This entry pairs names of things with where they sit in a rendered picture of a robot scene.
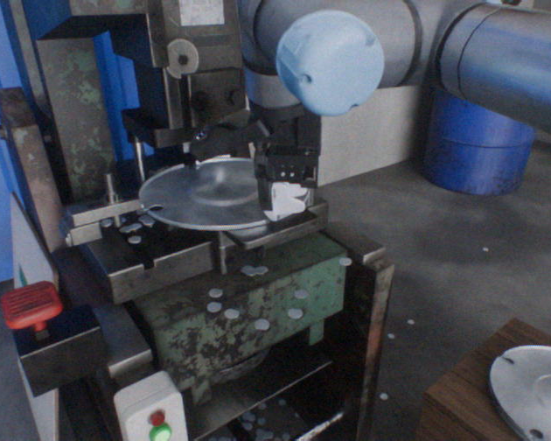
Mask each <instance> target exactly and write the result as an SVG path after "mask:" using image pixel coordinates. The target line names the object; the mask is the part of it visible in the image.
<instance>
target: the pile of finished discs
mask: <svg viewBox="0 0 551 441"><path fill-rule="evenodd" d="M489 390H490V394H491V398H492V401H493V404H494V406H495V408H496V410H497V412H499V414H500V415H501V416H502V417H503V420H504V421H505V422H506V424H507V425H508V426H509V427H510V428H511V429H513V430H514V431H515V432H516V434H517V435H518V436H519V437H520V438H521V439H522V440H524V441H551V347H548V346H520V347H515V348H513V349H510V350H508V351H505V352H504V354H502V356H500V357H497V359H496V360H495V361H494V362H493V364H492V369H491V373H490V378H489Z"/></svg>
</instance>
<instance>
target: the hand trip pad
mask: <svg viewBox="0 0 551 441"><path fill-rule="evenodd" d="M0 302H1V306H2V310H3V315H4V319H5V322H6V324H8V325H9V328H12V329H22V328H26V327H27V326H31V327H32V330H33V331H35V332H37V331H42V330H44V328H45V327H46V322H45V321H46V320H48V319H51V318H53V317H56V316H58V315H59V314H60V313H61V312H62V309H63V304H62V301H61V298H60V296H59V293H58V291H57V288H56V286H55V284H54V283H52V282H50V281H46V280H43V281H39V282H35V283H30V284H27V285H25V286H24V287H21V288H17V289H15V290H11V291H8V292H6V293H4V294H3V295H2V297H1V301H0Z"/></svg>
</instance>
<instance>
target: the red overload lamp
mask: <svg viewBox="0 0 551 441"><path fill-rule="evenodd" d="M165 415H166V412H165V410H164V409H162V408H158V409H154V410H152V411H151V413H149V415H148V417H147V422H148V424H150V425H152V426H154V427H157V426H159V425H162V424H163V423H164V420H165Z"/></svg>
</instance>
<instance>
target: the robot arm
mask: <svg viewBox="0 0 551 441"><path fill-rule="evenodd" d="M236 6H237V15H238V24H239V32H240V42H241V57H242V67H243V77H244V86H246V93H247V97H248V102H249V107H247V108H244V109H242V110H239V111H237V112H235V113H233V114H231V115H228V116H226V118H223V119H221V120H219V121H216V122H213V123H211V124H208V125H206V126H205V127H203V128H200V129H197V130H196V131H195V134H193V135H192V140H191V143H190V146H189V148H188V151H189V152H190V153H191V154H192V155H193V156H194V157H195V158H196V159H197V160H198V161H199V162H200V163H202V162H204V161H206V160H208V159H211V158H215V157H217V156H220V155H222V154H225V153H227V152H229V151H233V150H236V149H238V148H240V147H243V146H246V145H248V144H251V143H253V146H254V147H255V155H254V166H255V179H257V187H258V199H259V202H260V206H261V209H262V211H263V212H264V213H265V214H266V215H267V216H268V217H269V218H270V219H271V220H272V221H277V217H278V214H290V213H299V212H302V211H303V210H304V209H305V204H304V202H302V201H301V200H299V199H294V197H299V196H303V195H305V194H306V193H307V188H317V176H318V156H320V153H322V128H323V124H322V116H340V115H344V114H347V113H348V111H349V110H351V109H353V108H355V107H359V106H361V105H362V104H364V103H365V102H366V100H367V99H368V98H369V97H370V96H371V95H372V94H373V92H374V90H375V89H385V88H404V87H406V86H415V85H427V86H431V87H434V88H437V89H441V90H442V91H445V93H447V94H449V95H454V96H456V97H458V98H461V99H463V100H465V101H468V102H471V103H473V104H476V105H478V106H480V107H483V108H485V109H489V110H491V111H494V112H496V113H499V114H501V115H503V116H507V117H510V118H512V119H513V120H516V121H518V122H520V123H523V124H525V125H527V126H529V127H532V128H534V129H537V130H540V131H543V132H545V133H548V134H549V135H551V11H547V10H536V9H530V8H525V7H519V6H512V5H507V4H502V3H501V2H500V1H499V0H236ZM303 167H304V174H303ZM315 168H316V169H315ZM314 170H315V180H308V178H314Z"/></svg>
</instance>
